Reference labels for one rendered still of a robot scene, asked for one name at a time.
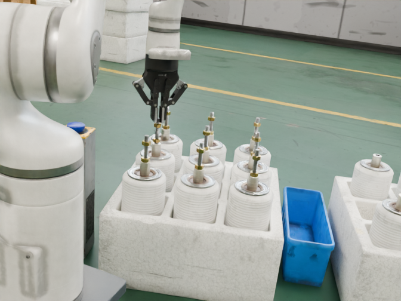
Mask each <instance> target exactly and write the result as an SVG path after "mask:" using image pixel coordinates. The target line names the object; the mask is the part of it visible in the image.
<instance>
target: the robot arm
mask: <svg viewBox="0 0 401 301"><path fill-rule="evenodd" d="M69 1H70V5H69V6H67V7H53V6H46V5H33V4H21V3H13V2H0V301H80V300H81V299H82V295H83V282H84V143H83V141H82V138H81V136H80V135H79V134H78V133H77V132H76V131H75V130H73V129H71V128H69V127H67V126H65V125H63V124H60V123H58V122H55V121H53V120H52V119H49V118H48V117H46V116H45V115H43V114H42V113H40V112H39V111H38V110H37V109H36V108H35V107H33V105H32V104H31V102H30V101H35V102H51V103H80V102H83V101H85V100H86V99H87V98H89V96H90V94H91V93H92V91H93V89H94V86H95V83H96V81H97V74H98V73H99V63H100V55H101V43H102V36H103V25H104V13H105V6H106V0H69ZM183 4H184V0H167V1H161V2H154V3H152V4H151V5H150V7H149V21H148V31H147V38H146V56H145V69H144V73H143V74H142V78H140V79H139V80H138V81H133V82H132V84H133V86H134V88H135V89H136V90H137V92H138V94H139V95H140V97H141V98H142V100H143V102H145V104H146V105H150V106H151V110H150V118H151V119H152V121H153V122H154V123H157V122H158V98H159V93H161V105H160V106H159V118H160V123H164V120H166V112H167V107H168V106H170V105H175V104H176V102H177V101H178V99H179V98H180V97H181V95H182V94H183V93H184V92H185V90H186V89H187V87H188V85H187V84H186V83H185V82H183V81H181V80H180V79H179V75H178V60H190V56H191V52H190V51H189V50H184V49H180V20H181V12H182V9H183ZM144 82H145V83H146V85H147V86H148V88H149V89H150V95H151V97H150V99H148V97H147V96H146V94H145V92H144V91H143V88H144ZM175 84H177V85H176V89H175V90H174V92H173V93H172V94H171V96H169V92H170V91H171V90H172V88H173V87H174V85H175Z"/></svg>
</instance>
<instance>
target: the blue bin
mask: <svg viewBox="0 0 401 301"><path fill-rule="evenodd" d="M282 226H283V238H284V243H283V249H282V275H283V280H284V281H286V282H293V283H297V284H304V285H311V286H316V287H320V286H321V285H322V283H323V279H324V276H325V272H326V268H327V265H328V262H329V258H330V255H331V251H332V250H333V249H334V246H335V243H334V237H333V234H332V230H331V226H330V222H329V218H328V214H327V210H326V206H325V202H324V199H323V194H322V193H321V192H320V191H316V190H311V189H303V188H295V187H290V186H287V187H284V189H283V206H282Z"/></svg>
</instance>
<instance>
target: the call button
mask: <svg viewBox="0 0 401 301"><path fill-rule="evenodd" d="M67 127H69V128H71V129H73V130H75V131H76V132H77V133H80V132H83V130H84V129H85V124H84V123H82V122H70V123H68V124H67Z"/></svg>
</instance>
